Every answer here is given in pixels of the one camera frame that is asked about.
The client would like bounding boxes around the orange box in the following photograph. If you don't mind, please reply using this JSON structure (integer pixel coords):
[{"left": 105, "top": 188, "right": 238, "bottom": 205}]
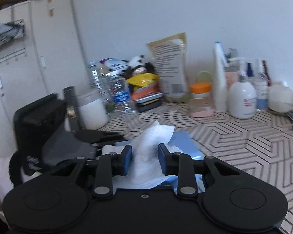
[{"left": 132, "top": 83, "right": 162, "bottom": 100}]

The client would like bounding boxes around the black box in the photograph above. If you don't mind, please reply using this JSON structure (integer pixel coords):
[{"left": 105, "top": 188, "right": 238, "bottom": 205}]
[{"left": 137, "top": 99, "right": 162, "bottom": 113}]

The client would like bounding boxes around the panda toy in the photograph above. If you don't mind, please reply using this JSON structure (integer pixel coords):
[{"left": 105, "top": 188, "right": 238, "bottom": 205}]
[{"left": 128, "top": 54, "right": 152, "bottom": 69}]

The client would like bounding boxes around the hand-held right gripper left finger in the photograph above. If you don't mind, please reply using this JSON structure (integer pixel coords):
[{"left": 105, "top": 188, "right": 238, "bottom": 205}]
[{"left": 51, "top": 145, "right": 133, "bottom": 199}]

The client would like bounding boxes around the orange lid jar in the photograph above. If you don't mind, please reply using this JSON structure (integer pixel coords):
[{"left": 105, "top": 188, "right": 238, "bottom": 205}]
[{"left": 189, "top": 82, "right": 212, "bottom": 98}]

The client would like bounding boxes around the geometric patterned tablecloth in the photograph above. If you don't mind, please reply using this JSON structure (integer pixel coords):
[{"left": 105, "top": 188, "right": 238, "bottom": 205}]
[{"left": 105, "top": 101, "right": 293, "bottom": 234}]

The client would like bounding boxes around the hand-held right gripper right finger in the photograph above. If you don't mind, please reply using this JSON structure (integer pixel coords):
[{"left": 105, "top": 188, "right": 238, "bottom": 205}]
[{"left": 158, "top": 143, "right": 241, "bottom": 197}]

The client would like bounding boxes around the white tube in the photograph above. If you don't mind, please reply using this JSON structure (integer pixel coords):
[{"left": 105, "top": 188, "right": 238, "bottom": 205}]
[{"left": 212, "top": 41, "right": 228, "bottom": 113}]

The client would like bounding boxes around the clear spray bottle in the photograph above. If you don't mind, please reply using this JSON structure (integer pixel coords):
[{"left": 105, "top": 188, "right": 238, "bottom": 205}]
[{"left": 255, "top": 60, "right": 269, "bottom": 112}]

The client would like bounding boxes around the yellow packet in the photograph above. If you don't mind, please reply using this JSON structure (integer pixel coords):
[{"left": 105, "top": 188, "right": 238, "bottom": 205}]
[{"left": 126, "top": 73, "right": 160, "bottom": 90}]

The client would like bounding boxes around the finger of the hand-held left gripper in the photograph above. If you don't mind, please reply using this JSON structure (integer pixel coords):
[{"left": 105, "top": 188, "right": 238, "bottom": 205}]
[{"left": 74, "top": 129, "right": 130, "bottom": 147}]

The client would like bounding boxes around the beige refill pouch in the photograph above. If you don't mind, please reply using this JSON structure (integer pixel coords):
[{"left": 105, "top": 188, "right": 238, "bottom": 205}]
[{"left": 146, "top": 32, "right": 189, "bottom": 103}]

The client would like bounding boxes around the white jar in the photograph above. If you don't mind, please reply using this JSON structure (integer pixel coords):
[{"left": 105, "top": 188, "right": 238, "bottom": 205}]
[{"left": 77, "top": 91, "right": 109, "bottom": 130}]

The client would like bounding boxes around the blue label water bottle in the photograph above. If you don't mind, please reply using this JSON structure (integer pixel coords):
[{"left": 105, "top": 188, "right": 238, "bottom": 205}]
[{"left": 109, "top": 71, "right": 137, "bottom": 114}]

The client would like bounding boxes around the white pump bottle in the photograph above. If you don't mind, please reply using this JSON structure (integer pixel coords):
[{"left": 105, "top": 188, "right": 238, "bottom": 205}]
[{"left": 228, "top": 57, "right": 257, "bottom": 120}]

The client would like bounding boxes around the white cabinet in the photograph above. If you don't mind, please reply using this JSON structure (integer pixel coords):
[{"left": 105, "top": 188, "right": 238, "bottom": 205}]
[{"left": 0, "top": 0, "right": 89, "bottom": 156}]

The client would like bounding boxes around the brown glass bottle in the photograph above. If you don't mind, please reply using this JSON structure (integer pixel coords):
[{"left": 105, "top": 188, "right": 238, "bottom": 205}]
[{"left": 262, "top": 60, "right": 272, "bottom": 86}]

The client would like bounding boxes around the clear plastic bottle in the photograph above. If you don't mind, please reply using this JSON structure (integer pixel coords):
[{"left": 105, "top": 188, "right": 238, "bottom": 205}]
[{"left": 88, "top": 62, "right": 111, "bottom": 113}]

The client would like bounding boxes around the pink bottle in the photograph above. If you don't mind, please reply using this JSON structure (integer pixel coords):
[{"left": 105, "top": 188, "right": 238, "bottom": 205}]
[{"left": 225, "top": 71, "right": 239, "bottom": 91}]

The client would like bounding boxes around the person's left hand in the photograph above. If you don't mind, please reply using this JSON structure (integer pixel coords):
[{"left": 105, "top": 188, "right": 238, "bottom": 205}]
[{"left": 0, "top": 157, "right": 16, "bottom": 212}]

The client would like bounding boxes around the white round lamp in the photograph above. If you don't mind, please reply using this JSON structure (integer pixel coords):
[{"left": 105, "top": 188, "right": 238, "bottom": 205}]
[{"left": 268, "top": 81, "right": 293, "bottom": 114}]

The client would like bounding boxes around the green round compact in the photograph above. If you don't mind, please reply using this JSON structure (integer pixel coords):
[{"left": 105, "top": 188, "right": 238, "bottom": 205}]
[{"left": 197, "top": 71, "right": 212, "bottom": 84}]

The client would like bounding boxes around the blue plastic container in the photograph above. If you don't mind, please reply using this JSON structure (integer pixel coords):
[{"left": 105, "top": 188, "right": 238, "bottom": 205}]
[{"left": 112, "top": 131, "right": 205, "bottom": 193}]

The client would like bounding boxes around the blue and white pack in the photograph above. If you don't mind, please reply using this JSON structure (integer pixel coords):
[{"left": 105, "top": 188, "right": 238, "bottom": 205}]
[{"left": 99, "top": 58, "right": 130, "bottom": 73}]

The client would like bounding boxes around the pink case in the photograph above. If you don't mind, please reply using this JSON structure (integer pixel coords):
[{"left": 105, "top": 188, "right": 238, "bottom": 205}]
[{"left": 188, "top": 97, "right": 214, "bottom": 118}]

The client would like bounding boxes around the white wet wipe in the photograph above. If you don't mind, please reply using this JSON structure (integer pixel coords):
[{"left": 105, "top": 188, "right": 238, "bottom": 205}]
[{"left": 101, "top": 121, "right": 175, "bottom": 190}]

